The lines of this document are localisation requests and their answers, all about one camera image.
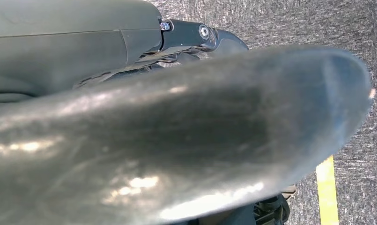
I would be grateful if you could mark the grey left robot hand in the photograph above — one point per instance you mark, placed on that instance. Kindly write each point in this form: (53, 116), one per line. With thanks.
(67, 46)

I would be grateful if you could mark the yellow floor tape square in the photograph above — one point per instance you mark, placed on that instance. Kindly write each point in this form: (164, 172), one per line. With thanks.
(327, 192)

